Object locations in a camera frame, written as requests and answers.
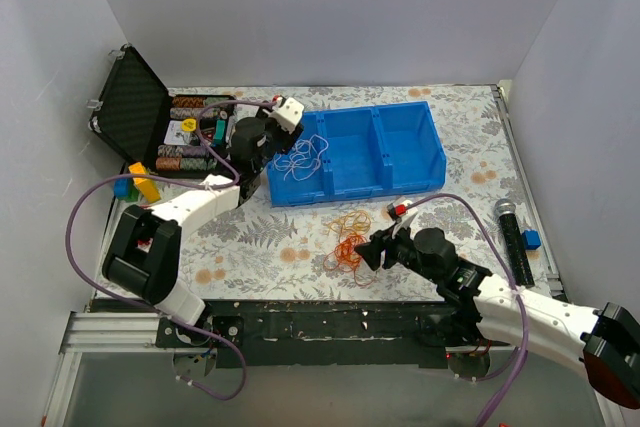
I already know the black poker chip case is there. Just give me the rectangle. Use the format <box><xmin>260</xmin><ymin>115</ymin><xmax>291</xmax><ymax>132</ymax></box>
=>
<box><xmin>89</xmin><ymin>44</ymin><xmax>234</xmax><ymax>179</ymax></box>

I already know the aluminium rail frame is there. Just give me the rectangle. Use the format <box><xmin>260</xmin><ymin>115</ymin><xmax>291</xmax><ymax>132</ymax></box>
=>
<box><xmin>42</xmin><ymin>309</ymin><xmax>626</xmax><ymax>427</ymax></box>

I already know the blue toy brick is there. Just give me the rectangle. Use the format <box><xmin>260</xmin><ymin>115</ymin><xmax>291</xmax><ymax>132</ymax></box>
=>
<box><xmin>113</xmin><ymin>178</ymin><xmax>132</xmax><ymax>200</ymax></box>

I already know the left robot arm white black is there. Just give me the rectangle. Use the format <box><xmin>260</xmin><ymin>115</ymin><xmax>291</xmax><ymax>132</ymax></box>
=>
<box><xmin>102</xmin><ymin>104</ymin><xmax>304</xmax><ymax>347</ymax></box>

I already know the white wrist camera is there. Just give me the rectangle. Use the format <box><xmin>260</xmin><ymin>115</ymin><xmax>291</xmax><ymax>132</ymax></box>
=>
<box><xmin>269</xmin><ymin>96</ymin><xmax>305</xmax><ymax>133</ymax></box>
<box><xmin>387</xmin><ymin>198</ymin><xmax>416</xmax><ymax>238</ymax></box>

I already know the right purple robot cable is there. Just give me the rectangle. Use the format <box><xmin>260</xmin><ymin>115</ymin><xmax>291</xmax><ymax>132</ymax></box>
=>
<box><xmin>407</xmin><ymin>193</ymin><xmax>530</xmax><ymax>427</ymax></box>

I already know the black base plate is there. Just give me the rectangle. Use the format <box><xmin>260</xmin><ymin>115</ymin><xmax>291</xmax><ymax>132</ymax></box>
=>
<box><xmin>89</xmin><ymin>299</ymin><xmax>514</xmax><ymax>369</ymax></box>

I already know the floral patterned table mat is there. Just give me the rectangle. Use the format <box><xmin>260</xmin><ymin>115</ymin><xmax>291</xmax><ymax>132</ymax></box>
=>
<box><xmin>179</xmin><ymin>85</ymin><xmax>537</xmax><ymax>301</ymax></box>

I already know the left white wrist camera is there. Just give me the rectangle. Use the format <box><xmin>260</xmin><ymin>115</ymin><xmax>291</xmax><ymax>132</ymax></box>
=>
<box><xmin>269</xmin><ymin>96</ymin><xmax>305</xmax><ymax>133</ymax></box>

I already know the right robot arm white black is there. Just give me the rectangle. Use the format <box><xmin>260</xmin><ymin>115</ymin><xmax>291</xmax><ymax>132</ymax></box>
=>
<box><xmin>355</xmin><ymin>228</ymin><xmax>639</xmax><ymax>410</ymax></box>

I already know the blue three-compartment plastic bin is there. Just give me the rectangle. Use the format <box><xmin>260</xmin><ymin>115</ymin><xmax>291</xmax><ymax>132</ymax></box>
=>
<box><xmin>267</xmin><ymin>101</ymin><xmax>447</xmax><ymax>207</ymax></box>

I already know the green toy brick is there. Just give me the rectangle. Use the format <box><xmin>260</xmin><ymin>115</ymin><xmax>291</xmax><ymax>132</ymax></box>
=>
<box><xmin>124</xmin><ymin>187</ymin><xmax>140</xmax><ymax>203</ymax></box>

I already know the small blue toy block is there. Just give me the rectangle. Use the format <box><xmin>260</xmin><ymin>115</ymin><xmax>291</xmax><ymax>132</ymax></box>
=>
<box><xmin>521</xmin><ymin>230</ymin><xmax>542</xmax><ymax>251</ymax></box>

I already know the yellow cable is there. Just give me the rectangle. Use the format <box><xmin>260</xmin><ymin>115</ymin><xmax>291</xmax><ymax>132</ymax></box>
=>
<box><xmin>322</xmin><ymin>210</ymin><xmax>374</xmax><ymax>238</ymax></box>

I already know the yellow toy brick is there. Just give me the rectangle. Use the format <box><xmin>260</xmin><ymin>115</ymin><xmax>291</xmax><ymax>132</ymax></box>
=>
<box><xmin>128</xmin><ymin>162</ymin><xmax>161</xmax><ymax>204</ymax></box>

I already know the white cable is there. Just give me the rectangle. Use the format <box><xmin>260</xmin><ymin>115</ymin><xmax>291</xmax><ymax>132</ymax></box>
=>
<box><xmin>272</xmin><ymin>134</ymin><xmax>330</xmax><ymax>183</ymax></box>

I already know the black microphone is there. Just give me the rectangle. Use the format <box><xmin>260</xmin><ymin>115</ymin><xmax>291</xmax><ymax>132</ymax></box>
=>
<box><xmin>494</xmin><ymin>199</ymin><xmax>535</xmax><ymax>288</ymax></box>

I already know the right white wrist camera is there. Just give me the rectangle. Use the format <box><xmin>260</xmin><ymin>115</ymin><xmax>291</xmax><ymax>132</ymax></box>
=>
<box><xmin>387</xmin><ymin>198</ymin><xmax>416</xmax><ymax>238</ymax></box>

